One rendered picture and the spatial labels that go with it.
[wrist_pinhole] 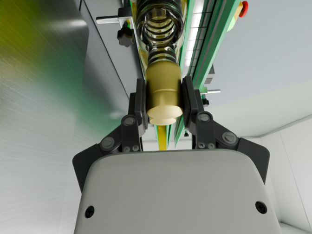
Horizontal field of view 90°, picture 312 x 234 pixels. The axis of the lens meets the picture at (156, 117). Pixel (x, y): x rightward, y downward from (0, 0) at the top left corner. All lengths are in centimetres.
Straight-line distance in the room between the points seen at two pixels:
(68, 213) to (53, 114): 17
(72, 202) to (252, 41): 76
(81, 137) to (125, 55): 30
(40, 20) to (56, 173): 16
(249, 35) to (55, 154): 70
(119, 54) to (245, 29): 45
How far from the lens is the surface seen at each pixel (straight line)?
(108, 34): 47
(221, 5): 41
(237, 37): 73
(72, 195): 31
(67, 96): 23
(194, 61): 56
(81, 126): 32
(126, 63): 55
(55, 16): 25
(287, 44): 87
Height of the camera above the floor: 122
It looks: 20 degrees down
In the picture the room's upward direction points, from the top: 178 degrees clockwise
